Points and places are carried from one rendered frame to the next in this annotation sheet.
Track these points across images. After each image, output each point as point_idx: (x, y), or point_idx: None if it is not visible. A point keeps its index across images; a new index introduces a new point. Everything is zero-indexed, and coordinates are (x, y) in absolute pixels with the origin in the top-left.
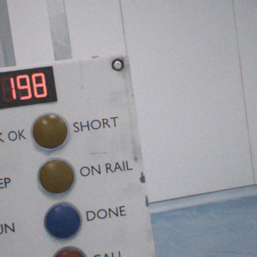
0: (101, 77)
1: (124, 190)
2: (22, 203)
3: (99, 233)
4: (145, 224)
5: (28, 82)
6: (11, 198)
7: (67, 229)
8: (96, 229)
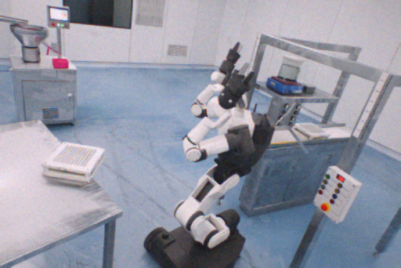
0: (350, 185)
1: (344, 200)
2: (331, 190)
3: (337, 201)
4: (344, 206)
5: (341, 178)
6: (330, 188)
7: (334, 197)
8: (337, 201)
